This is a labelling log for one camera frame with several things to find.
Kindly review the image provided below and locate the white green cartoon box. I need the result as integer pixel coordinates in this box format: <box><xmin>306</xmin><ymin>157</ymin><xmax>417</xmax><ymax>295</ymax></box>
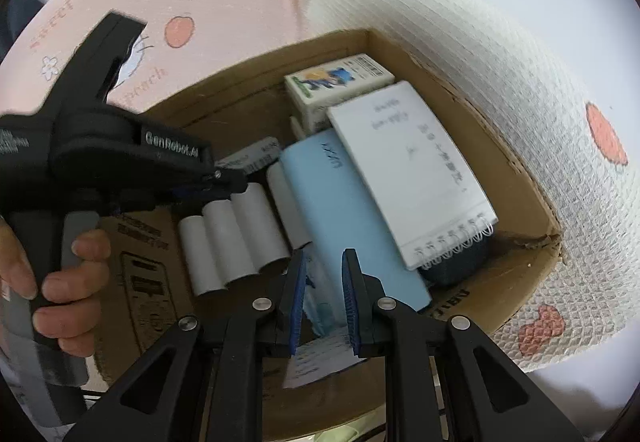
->
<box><xmin>284</xmin><ymin>54</ymin><xmax>395</xmax><ymax>134</ymax></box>

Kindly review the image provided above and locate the pink Hello Kitty blanket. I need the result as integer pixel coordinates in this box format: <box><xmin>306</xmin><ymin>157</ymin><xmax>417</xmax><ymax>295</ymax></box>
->
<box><xmin>1</xmin><ymin>0</ymin><xmax>639</xmax><ymax>370</ymax></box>

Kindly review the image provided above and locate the person's left hand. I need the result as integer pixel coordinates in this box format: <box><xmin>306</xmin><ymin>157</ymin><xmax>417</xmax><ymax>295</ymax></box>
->
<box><xmin>1</xmin><ymin>222</ymin><xmax>112</xmax><ymax>358</ymax></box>

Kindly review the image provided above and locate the light blue box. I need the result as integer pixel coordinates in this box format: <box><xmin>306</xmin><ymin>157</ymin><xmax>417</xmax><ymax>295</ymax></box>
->
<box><xmin>280</xmin><ymin>130</ymin><xmax>432</xmax><ymax>321</ymax></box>

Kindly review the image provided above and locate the white spiral notebook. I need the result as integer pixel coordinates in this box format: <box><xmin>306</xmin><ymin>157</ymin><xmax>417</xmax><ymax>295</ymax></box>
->
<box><xmin>328</xmin><ymin>81</ymin><xmax>498</xmax><ymax>269</ymax></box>

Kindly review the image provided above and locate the brown cardboard box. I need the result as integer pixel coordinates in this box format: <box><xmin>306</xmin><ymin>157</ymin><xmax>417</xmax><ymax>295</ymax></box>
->
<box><xmin>94</xmin><ymin>26</ymin><xmax>564</xmax><ymax>440</ymax></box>

